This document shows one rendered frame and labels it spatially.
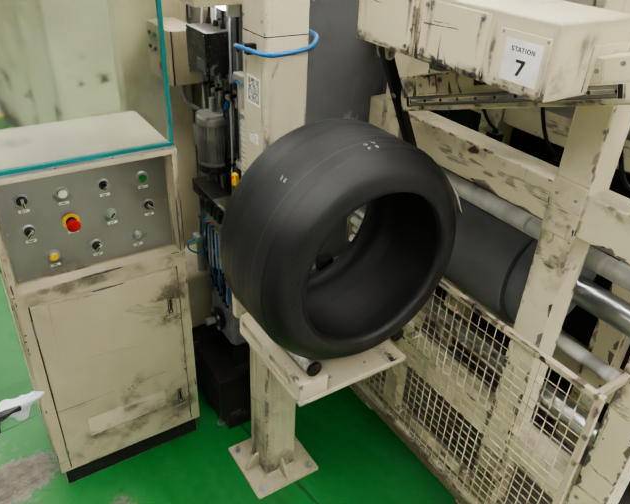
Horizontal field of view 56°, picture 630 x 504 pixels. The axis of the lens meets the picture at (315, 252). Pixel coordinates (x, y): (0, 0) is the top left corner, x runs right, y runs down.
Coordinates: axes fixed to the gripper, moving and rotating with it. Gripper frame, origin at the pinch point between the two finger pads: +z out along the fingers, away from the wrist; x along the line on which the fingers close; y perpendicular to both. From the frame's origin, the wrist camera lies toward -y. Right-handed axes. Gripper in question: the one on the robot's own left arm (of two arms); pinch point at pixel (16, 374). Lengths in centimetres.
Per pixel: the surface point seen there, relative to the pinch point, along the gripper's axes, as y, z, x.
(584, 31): -82, 62, 84
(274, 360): 19, 51, 39
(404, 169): -46, 58, 59
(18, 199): -6, 45, -42
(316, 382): 14, 45, 54
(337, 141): -48, 56, 43
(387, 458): 97, 99, 79
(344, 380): 18, 54, 60
